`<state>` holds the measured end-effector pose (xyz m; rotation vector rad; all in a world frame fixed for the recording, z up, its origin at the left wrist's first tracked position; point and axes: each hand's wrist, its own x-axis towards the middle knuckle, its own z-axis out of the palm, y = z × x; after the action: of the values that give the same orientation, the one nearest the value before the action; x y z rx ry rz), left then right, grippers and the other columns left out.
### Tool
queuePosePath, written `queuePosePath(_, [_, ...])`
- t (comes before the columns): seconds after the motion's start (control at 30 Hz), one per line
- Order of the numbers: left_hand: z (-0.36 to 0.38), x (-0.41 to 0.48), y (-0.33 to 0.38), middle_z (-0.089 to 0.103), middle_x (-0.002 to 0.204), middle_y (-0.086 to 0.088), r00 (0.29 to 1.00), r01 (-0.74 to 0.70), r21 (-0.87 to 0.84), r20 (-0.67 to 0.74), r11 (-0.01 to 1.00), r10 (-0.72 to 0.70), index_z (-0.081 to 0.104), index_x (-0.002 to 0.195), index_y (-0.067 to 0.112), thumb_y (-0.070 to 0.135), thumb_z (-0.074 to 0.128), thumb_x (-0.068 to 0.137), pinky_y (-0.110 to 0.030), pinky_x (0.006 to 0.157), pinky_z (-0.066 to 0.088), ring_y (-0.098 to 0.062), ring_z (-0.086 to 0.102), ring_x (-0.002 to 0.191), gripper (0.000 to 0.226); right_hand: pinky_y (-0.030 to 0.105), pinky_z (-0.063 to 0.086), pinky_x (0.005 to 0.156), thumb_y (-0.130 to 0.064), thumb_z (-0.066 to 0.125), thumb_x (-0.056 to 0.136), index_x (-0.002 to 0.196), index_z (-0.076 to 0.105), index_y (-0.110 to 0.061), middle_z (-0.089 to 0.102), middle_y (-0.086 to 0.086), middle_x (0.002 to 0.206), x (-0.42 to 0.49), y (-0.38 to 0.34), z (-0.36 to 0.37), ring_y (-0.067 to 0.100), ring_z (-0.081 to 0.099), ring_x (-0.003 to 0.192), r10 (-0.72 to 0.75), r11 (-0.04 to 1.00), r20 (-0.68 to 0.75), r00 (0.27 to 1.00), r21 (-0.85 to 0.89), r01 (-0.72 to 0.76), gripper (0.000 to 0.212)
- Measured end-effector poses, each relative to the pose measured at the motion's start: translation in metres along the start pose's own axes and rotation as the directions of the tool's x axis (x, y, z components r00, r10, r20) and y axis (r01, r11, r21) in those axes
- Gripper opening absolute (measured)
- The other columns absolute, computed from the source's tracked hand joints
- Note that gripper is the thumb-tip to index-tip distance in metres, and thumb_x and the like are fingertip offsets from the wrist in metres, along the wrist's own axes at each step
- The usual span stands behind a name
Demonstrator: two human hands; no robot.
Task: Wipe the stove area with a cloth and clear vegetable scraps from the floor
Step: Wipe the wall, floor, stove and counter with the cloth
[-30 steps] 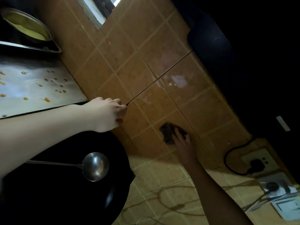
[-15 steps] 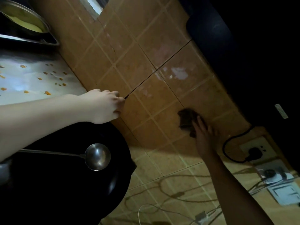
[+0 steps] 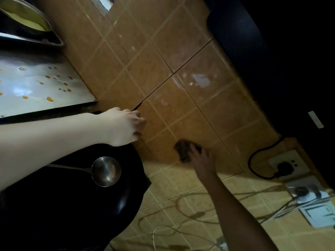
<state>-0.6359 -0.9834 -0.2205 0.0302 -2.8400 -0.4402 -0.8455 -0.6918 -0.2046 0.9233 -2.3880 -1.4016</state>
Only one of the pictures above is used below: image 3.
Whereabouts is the black range hood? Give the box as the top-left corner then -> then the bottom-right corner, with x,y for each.
201,0 -> 335,139

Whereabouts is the steel bowl with yellow powder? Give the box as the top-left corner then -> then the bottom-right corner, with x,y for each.
0,0 -> 54,33

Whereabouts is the barred window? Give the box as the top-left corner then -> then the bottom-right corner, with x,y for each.
89,0 -> 116,16

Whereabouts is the person's right hand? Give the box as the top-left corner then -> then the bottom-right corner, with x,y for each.
188,143 -> 218,181

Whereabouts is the dark grey rag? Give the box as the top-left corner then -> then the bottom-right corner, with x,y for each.
174,139 -> 202,163

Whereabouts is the black wok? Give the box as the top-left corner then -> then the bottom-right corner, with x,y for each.
0,143 -> 152,251

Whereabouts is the dark steel countertop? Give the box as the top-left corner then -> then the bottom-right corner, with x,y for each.
0,45 -> 98,119

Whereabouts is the person's left forearm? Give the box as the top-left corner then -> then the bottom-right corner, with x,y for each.
0,113 -> 112,192

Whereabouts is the white wall switch plate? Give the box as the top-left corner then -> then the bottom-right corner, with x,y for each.
298,198 -> 335,228

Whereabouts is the steel tray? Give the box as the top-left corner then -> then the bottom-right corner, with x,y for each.
0,9 -> 65,47

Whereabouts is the person's right forearm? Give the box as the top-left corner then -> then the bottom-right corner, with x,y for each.
203,171 -> 278,251

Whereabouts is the person's left hand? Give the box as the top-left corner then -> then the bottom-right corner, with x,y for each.
97,107 -> 147,147

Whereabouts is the steel ladle with round scoop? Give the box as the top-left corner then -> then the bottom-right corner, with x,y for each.
47,156 -> 122,188

